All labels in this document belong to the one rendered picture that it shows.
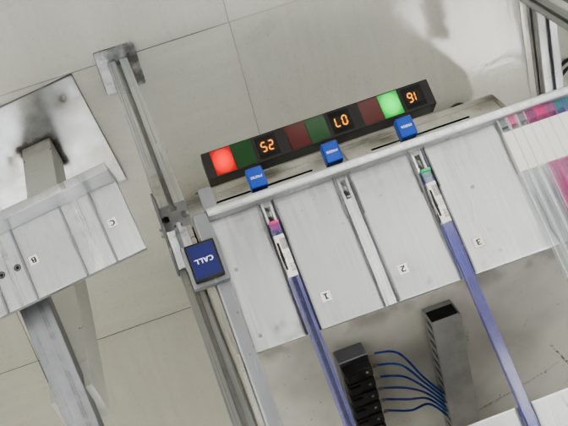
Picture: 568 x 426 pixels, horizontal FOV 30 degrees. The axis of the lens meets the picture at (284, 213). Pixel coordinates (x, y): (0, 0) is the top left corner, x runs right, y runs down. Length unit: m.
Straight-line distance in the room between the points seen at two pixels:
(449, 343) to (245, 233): 0.46
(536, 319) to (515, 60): 0.70
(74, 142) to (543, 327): 0.96
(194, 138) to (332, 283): 0.83
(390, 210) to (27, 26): 0.89
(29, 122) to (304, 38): 0.57
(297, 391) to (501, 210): 0.50
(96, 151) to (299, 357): 0.67
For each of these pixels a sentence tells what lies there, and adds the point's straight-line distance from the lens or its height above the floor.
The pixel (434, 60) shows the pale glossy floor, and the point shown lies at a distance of 2.27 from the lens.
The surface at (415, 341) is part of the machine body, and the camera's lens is 1.78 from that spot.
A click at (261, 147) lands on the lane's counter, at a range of 1.48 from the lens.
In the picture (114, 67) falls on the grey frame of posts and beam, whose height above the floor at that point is 0.04.
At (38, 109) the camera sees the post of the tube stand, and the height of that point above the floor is 0.01.
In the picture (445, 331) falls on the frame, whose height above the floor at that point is 0.66.
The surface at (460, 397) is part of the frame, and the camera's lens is 1.82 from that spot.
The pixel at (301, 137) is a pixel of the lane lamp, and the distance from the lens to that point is 1.48.
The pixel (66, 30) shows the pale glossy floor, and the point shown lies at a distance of 2.07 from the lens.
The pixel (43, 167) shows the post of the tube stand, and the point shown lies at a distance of 2.01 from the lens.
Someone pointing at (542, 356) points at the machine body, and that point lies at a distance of 1.91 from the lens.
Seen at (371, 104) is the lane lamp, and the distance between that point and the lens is 1.51.
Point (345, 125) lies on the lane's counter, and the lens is 1.49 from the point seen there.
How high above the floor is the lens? 1.97
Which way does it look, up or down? 59 degrees down
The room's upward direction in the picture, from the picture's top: 150 degrees clockwise
